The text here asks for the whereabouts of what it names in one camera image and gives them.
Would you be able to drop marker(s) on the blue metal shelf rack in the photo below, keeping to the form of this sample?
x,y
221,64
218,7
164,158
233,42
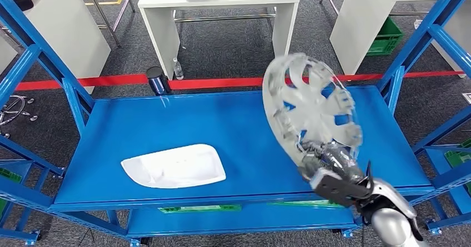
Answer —
x,y
184,127
16,164
436,160

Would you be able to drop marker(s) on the clear water bottle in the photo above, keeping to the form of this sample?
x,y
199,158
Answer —
x,y
178,70

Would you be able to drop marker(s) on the green plastic crate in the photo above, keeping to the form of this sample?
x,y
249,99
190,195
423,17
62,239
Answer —
x,y
384,37
294,203
458,157
198,209
9,174

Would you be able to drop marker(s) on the silver wheel hubcap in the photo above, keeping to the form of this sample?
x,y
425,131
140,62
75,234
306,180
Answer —
x,y
316,109

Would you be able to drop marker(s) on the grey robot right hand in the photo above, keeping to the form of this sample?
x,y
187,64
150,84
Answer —
x,y
338,162

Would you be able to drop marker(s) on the red barrier belt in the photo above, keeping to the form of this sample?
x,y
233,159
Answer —
x,y
220,82
110,80

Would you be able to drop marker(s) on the clear plastic wrapper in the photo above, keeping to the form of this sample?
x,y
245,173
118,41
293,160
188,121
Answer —
x,y
417,23

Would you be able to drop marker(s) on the chrome chair base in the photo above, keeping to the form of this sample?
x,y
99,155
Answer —
x,y
16,112

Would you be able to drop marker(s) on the white plastic mirror cover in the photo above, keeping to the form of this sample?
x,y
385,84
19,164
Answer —
x,y
173,166

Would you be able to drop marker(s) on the floor socket plate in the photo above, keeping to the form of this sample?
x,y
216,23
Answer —
x,y
467,97

